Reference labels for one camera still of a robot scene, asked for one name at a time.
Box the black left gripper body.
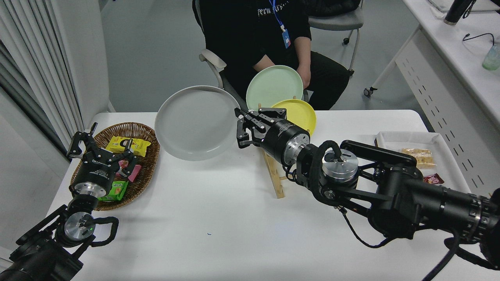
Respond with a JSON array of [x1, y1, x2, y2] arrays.
[[73, 152, 118, 187]]

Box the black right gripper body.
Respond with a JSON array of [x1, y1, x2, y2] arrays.
[[260, 119, 310, 165]]

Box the grey plate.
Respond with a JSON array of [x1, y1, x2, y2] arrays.
[[154, 85, 230, 162]]

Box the pale green plate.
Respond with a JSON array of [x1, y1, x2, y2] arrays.
[[246, 65, 304, 111]]

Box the yellow plate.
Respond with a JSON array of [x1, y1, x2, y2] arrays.
[[271, 99, 317, 135]]

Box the wooden plate rack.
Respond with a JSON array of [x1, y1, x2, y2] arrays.
[[252, 96, 297, 199]]

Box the person's left hand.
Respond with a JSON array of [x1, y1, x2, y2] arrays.
[[296, 65, 312, 90]]

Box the red white snack packet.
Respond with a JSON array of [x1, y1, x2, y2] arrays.
[[116, 159, 132, 179]]

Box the yellow snack packet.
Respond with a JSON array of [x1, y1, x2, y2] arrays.
[[105, 136, 151, 158]]

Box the pink snack packet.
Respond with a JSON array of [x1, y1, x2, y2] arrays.
[[127, 164, 142, 183]]

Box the brown wicker basket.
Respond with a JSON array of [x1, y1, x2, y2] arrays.
[[70, 122, 161, 212]]

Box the green snack packet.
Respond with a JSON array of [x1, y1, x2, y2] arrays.
[[98, 180, 129, 202]]

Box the grey chair with white armrest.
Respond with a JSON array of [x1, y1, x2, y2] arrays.
[[192, 0, 249, 112]]

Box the person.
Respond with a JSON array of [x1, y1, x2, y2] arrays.
[[192, 0, 351, 111]]

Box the grey wheeled chair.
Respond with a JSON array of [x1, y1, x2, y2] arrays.
[[309, 6, 364, 76]]

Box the white vertical blinds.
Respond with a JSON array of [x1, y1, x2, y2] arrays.
[[0, 0, 84, 158]]

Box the black jacket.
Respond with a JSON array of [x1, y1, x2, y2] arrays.
[[307, 0, 361, 17]]

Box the pale cracker snack packet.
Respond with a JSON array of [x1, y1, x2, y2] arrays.
[[402, 148, 437, 169]]

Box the white rectangular tray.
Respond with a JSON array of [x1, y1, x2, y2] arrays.
[[374, 131, 471, 196]]

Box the white perforated desk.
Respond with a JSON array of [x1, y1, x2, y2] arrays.
[[363, 0, 500, 207]]

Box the black flask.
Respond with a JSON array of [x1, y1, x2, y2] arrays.
[[444, 0, 474, 25]]

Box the clear green bottle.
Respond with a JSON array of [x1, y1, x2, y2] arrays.
[[482, 42, 500, 71]]

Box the blue lanyard badge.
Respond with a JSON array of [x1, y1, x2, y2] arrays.
[[273, 0, 292, 49]]

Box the thin black cable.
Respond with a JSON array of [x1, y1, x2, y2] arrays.
[[462, 32, 496, 45]]

